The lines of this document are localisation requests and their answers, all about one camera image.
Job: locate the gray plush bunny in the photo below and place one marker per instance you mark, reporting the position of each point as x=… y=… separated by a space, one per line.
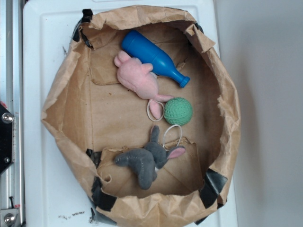
x=146 y=161

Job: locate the brown paper-lined box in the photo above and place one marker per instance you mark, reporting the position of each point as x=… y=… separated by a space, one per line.
x=93 y=118

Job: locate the green textured ball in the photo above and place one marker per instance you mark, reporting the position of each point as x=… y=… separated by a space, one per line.
x=178 y=111

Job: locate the pink plush bunny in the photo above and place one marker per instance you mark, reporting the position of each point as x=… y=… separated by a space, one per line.
x=139 y=78

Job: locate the blue plastic bottle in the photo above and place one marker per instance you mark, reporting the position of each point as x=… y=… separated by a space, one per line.
x=136 y=45

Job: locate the black metal bracket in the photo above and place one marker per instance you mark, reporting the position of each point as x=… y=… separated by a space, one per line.
x=6 y=138

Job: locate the aluminum frame rail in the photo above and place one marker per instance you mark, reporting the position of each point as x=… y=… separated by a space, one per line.
x=12 y=182

